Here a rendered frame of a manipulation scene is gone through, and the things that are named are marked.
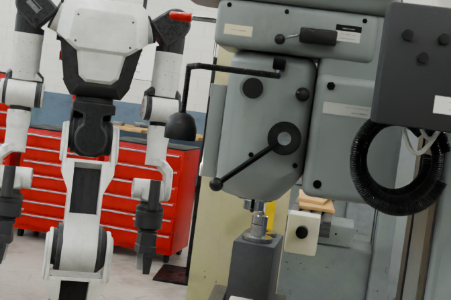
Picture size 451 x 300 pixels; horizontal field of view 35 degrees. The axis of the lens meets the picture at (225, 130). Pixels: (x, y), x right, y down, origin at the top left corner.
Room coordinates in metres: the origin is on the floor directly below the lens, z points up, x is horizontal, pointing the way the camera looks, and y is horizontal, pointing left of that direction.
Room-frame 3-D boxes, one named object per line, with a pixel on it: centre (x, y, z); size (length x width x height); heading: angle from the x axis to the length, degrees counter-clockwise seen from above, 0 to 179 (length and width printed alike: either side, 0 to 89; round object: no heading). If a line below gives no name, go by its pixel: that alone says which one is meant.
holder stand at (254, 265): (2.14, -0.14, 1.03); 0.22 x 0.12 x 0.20; 169
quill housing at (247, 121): (1.62, -0.09, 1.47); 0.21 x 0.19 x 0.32; 175
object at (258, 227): (2.09, -0.13, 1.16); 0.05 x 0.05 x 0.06
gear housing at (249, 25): (1.62, -0.13, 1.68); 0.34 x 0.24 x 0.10; 85
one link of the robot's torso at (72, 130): (2.29, 0.43, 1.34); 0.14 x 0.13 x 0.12; 104
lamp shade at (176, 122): (1.63, 0.10, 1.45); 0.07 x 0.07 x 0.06
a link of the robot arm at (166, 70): (2.32, 0.21, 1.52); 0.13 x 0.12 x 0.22; 105
